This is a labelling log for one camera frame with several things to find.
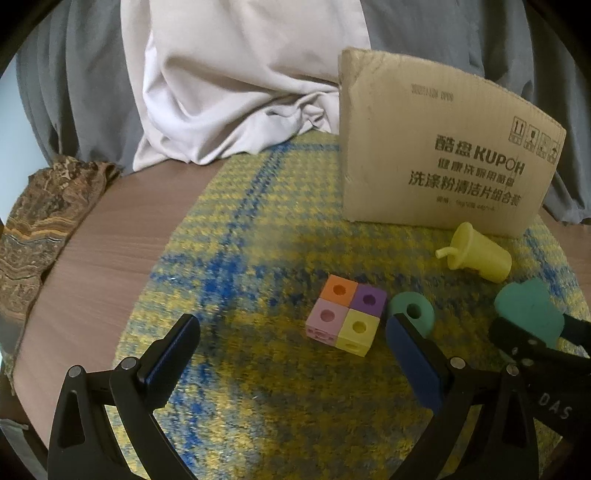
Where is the green toy ring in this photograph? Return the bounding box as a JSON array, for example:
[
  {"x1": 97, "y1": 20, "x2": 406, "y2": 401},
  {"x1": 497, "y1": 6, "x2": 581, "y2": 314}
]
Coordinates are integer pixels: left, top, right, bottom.
[{"x1": 388, "y1": 292, "x2": 435, "y2": 335}]

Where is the brown cardboard box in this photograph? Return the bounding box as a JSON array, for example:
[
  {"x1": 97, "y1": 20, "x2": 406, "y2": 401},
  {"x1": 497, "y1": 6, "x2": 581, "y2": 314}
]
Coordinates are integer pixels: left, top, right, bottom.
[{"x1": 338, "y1": 47, "x2": 567, "y2": 238}]

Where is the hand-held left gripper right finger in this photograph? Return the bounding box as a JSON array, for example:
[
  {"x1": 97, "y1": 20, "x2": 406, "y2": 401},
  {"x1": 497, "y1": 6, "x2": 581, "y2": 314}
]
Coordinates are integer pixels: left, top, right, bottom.
[{"x1": 385, "y1": 313, "x2": 541, "y2": 480}]

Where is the yellow toy cup with straw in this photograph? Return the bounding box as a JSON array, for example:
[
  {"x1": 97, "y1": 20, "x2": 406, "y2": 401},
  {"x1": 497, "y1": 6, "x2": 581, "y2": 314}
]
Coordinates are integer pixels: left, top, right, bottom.
[{"x1": 435, "y1": 222, "x2": 512, "y2": 283}]

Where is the yellow blue woven mat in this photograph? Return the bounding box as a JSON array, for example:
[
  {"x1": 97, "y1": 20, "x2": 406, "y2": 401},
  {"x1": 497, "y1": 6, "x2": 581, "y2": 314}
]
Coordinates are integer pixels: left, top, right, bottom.
[{"x1": 115, "y1": 131, "x2": 591, "y2": 480}]

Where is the teal foam toy piece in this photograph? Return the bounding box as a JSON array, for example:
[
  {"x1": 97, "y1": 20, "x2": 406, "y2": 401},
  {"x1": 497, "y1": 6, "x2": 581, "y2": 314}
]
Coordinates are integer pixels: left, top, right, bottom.
[{"x1": 494, "y1": 278, "x2": 571, "y2": 349}]

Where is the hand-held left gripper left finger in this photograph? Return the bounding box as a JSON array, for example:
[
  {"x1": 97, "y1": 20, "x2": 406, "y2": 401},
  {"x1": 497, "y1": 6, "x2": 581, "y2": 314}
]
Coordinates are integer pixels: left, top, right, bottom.
[{"x1": 48, "y1": 314, "x2": 201, "y2": 480}]

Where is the grey curtain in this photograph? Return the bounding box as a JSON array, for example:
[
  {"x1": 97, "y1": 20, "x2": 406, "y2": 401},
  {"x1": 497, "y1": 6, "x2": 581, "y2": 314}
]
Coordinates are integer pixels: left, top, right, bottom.
[{"x1": 16, "y1": 0, "x2": 591, "y2": 227}]

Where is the white curtain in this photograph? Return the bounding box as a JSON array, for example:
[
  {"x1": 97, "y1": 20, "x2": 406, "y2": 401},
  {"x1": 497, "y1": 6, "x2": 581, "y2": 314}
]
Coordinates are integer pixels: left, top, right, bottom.
[{"x1": 121, "y1": 0, "x2": 370, "y2": 174}]

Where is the pastel snap cube block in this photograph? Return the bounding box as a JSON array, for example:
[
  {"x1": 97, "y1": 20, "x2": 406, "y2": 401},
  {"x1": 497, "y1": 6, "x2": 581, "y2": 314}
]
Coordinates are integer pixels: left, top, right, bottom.
[{"x1": 305, "y1": 274, "x2": 387, "y2": 357}]

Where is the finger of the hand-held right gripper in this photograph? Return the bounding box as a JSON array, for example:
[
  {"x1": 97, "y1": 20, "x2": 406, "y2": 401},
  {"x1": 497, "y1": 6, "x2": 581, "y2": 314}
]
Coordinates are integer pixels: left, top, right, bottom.
[
  {"x1": 489, "y1": 318, "x2": 561, "y2": 366},
  {"x1": 561, "y1": 314, "x2": 591, "y2": 358}
]

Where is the brown patterned cloth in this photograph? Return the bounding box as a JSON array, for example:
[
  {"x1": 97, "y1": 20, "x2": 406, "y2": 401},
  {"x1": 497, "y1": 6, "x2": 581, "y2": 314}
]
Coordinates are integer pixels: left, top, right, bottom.
[{"x1": 0, "y1": 156, "x2": 123, "y2": 398}]

